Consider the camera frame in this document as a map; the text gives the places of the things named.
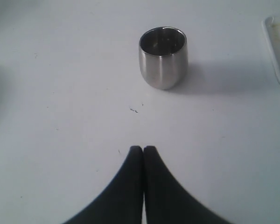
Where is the white plastic tray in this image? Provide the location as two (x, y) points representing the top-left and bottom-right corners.
(262, 14), (280, 84)

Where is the stainless steel cup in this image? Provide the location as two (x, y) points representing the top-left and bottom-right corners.
(139, 26), (189, 90)

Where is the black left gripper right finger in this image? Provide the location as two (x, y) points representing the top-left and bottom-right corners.
(143, 146), (229, 224)

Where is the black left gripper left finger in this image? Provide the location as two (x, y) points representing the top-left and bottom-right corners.
(66, 146), (144, 224)

